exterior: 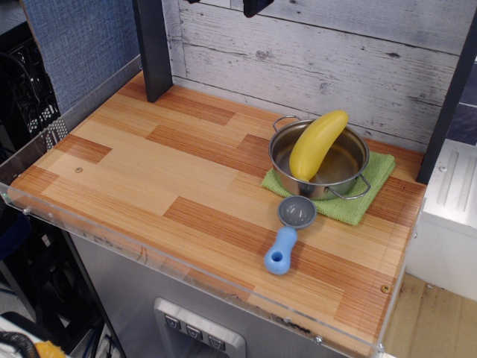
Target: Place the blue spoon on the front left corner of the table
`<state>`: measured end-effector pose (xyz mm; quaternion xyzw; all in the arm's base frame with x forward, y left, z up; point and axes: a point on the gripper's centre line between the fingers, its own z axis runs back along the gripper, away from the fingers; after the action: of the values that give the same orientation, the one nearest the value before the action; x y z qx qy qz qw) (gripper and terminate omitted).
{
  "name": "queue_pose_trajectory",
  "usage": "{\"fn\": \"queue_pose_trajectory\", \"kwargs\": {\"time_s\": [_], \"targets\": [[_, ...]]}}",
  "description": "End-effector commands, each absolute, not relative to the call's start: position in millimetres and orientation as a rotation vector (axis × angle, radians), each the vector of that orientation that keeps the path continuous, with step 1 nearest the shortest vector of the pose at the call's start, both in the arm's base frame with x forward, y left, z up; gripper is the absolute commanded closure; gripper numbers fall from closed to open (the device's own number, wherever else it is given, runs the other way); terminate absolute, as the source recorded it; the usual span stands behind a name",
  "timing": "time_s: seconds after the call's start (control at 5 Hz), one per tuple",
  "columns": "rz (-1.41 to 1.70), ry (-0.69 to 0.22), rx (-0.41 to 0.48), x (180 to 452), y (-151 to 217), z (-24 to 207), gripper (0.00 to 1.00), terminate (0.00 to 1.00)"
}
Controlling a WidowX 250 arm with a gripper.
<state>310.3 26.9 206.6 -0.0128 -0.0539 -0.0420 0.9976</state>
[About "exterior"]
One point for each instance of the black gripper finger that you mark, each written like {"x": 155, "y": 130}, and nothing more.
{"x": 253, "y": 7}

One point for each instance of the blue handled grey spoon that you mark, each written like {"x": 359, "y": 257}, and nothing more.
{"x": 295, "y": 213}

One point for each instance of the yellow plastic banana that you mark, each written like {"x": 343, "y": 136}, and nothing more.
{"x": 314, "y": 143}

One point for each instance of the green cloth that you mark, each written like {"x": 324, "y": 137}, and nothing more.
{"x": 351, "y": 211}

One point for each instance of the stainless cabinet front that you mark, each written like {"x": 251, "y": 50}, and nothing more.
{"x": 129, "y": 291}

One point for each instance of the silver button control panel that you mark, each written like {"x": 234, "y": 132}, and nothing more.
{"x": 194, "y": 330}

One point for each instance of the dark grey left post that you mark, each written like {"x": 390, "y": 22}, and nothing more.
{"x": 153, "y": 46}

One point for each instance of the dark grey post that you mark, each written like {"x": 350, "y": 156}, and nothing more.
{"x": 153, "y": 46}
{"x": 450, "y": 103}

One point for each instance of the dark grey right post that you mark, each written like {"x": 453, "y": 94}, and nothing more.
{"x": 450, "y": 103}

